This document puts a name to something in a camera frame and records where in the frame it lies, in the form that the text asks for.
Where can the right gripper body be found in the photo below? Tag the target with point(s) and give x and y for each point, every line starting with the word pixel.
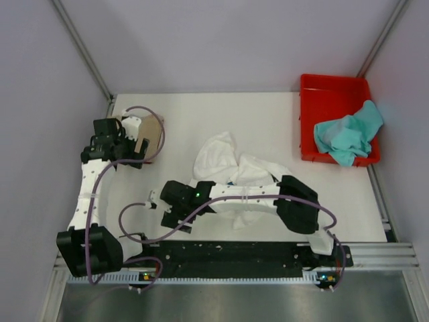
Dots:
pixel 181 212

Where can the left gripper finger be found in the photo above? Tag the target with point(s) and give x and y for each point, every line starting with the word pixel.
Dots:
pixel 142 146
pixel 134 163

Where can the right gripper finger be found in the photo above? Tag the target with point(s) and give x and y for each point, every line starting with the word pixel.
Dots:
pixel 170 221
pixel 184 228

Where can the white t shirt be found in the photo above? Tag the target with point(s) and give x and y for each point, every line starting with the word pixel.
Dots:
pixel 216 161

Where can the teal t shirt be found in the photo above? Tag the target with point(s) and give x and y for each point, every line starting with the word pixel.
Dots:
pixel 349 137

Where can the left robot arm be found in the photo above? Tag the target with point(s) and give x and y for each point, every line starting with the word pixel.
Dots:
pixel 87 245

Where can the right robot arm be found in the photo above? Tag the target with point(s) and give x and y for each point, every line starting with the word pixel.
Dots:
pixel 295 203

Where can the folded brown t shirt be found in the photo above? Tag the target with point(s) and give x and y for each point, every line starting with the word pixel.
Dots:
pixel 151 129

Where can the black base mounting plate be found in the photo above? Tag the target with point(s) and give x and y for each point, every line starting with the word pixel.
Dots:
pixel 240 259

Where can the red plastic bin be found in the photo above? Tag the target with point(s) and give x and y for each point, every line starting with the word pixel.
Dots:
pixel 325 98

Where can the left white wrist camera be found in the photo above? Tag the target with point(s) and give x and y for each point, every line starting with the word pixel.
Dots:
pixel 131 124

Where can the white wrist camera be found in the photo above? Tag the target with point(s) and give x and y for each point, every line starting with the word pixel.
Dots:
pixel 154 200
pixel 131 124

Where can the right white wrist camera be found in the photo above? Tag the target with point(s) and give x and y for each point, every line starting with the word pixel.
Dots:
pixel 154 200

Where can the grey slotted cable duct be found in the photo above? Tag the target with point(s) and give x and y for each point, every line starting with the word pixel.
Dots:
pixel 141 278

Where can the aluminium frame rail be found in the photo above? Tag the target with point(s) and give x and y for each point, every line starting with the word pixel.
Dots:
pixel 385 256

